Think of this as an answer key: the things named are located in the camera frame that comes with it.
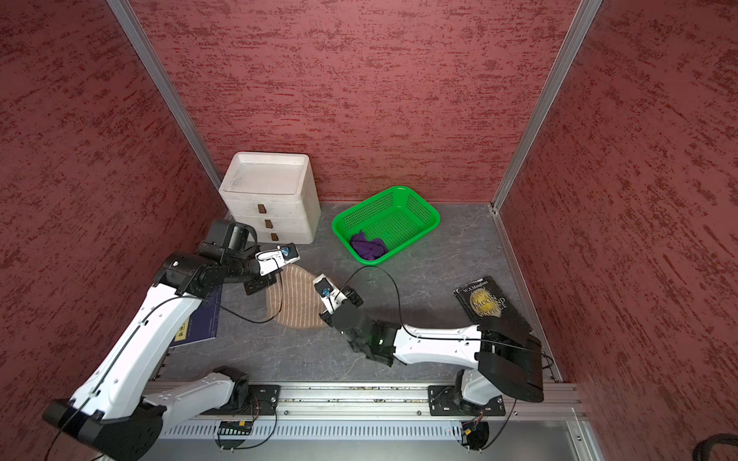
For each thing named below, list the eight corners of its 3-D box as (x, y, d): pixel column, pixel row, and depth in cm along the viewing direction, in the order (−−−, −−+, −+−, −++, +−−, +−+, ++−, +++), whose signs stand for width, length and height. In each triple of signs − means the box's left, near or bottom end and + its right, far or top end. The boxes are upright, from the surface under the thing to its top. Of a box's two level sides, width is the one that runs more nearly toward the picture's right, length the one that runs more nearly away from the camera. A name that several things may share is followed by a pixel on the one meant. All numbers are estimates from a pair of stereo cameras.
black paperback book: (493, 350, 85) (496, 348, 83) (453, 293, 97) (455, 289, 95) (530, 330, 89) (533, 327, 87) (487, 277, 101) (490, 273, 99)
